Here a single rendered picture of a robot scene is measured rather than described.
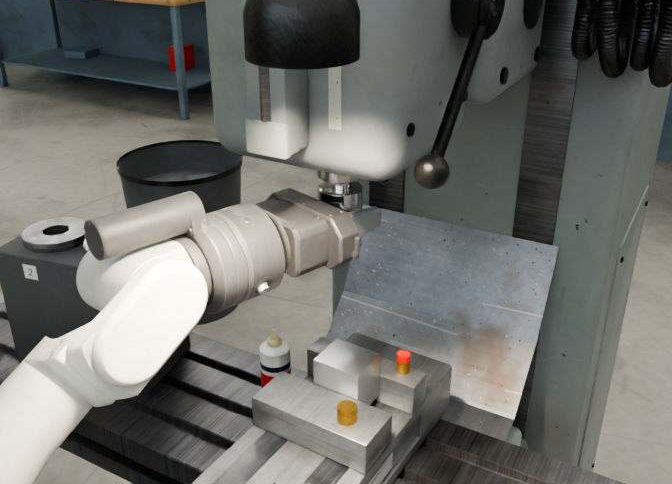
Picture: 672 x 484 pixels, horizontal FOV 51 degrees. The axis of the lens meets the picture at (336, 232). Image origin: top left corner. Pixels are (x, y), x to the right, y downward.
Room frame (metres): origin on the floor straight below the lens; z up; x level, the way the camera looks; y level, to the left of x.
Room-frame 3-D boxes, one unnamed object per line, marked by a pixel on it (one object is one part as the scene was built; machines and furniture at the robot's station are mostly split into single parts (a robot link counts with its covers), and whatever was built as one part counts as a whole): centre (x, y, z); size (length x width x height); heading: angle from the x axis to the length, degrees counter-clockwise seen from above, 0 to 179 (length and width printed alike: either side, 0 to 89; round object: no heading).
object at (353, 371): (0.68, -0.01, 1.03); 0.06 x 0.05 x 0.06; 58
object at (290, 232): (0.62, 0.06, 1.23); 0.13 x 0.12 x 0.10; 43
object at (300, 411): (0.63, 0.02, 1.01); 0.15 x 0.06 x 0.04; 58
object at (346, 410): (0.61, -0.01, 1.04); 0.02 x 0.02 x 0.02
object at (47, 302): (0.88, 0.34, 1.02); 0.22 x 0.12 x 0.20; 71
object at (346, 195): (0.68, 0.00, 1.26); 0.05 x 0.05 x 0.01
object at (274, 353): (0.78, 0.08, 0.97); 0.04 x 0.04 x 0.11
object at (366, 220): (0.66, -0.03, 1.23); 0.06 x 0.02 x 0.03; 133
